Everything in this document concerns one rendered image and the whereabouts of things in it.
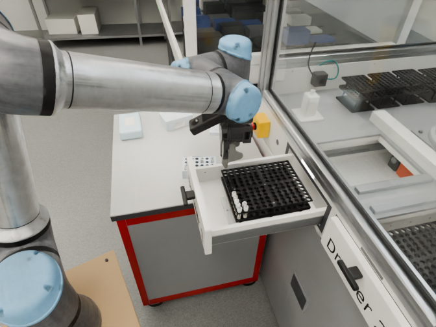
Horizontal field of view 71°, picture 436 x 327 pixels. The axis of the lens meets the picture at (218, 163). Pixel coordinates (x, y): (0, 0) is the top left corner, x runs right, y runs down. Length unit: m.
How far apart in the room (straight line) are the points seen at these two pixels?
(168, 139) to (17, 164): 0.78
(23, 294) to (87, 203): 1.60
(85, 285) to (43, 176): 1.73
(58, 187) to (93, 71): 1.99
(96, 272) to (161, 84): 0.56
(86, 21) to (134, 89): 4.17
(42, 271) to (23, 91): 0.35
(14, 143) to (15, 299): 0.26
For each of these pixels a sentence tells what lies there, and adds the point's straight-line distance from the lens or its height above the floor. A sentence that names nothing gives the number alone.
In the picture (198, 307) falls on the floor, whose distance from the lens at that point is 1.68.
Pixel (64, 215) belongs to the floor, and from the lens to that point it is 2.20.
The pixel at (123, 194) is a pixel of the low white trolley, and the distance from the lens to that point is 1.11.
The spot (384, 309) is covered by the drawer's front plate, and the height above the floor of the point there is 0.91.
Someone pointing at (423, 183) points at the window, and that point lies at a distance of 0.64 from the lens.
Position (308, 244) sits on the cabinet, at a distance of 1.04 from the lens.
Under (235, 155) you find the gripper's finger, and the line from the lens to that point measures 0.87.
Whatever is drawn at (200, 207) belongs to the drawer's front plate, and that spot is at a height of 0.93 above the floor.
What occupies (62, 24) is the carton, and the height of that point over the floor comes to 0.27.
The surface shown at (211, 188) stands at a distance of 0.98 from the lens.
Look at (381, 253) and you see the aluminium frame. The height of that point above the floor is 0.99.
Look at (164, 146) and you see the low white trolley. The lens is 1.28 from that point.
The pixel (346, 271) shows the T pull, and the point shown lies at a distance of 0.78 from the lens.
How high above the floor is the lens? 1.54
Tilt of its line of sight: 41 degrees down
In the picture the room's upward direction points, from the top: 1 degrees clockwise
